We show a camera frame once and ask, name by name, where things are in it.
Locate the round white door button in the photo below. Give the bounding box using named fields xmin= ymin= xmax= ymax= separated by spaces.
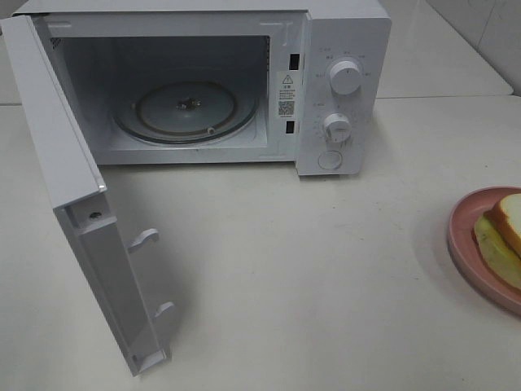
xmin=317 ymin=151 xmax=343 ymax=170

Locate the white timer knob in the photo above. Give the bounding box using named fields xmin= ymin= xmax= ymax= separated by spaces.
xmin=322 ymin=113 xmax=352 ymax=143

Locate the white microwave door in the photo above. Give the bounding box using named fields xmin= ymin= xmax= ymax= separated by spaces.
xmin=1 ymin=15 xmax=173 ymax=376

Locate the pink round plate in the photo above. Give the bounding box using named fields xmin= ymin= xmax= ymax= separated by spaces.
xmin=447 ymin=187 xmax=520 ymax=315

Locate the toast sandwich with fillings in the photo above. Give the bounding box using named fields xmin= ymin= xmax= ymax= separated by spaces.
xmin=474 ymin=193 xmax=520 ymax=292

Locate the white warning label sticker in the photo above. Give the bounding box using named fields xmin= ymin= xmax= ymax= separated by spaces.
xmin=275 ymin=70 xmax=301 ymax=120

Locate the white microwave oven body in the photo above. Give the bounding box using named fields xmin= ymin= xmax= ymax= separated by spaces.
xmin=8 ymin=1 xmax=392 ymax=176

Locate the glass microwave turntable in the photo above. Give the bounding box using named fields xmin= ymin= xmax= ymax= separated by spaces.
xmin=114 ymin=81 xmax=260 ymax=145

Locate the upper white power knob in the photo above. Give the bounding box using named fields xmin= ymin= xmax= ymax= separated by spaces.
xmin=329 ymin=58 xmax=362 ymax=95

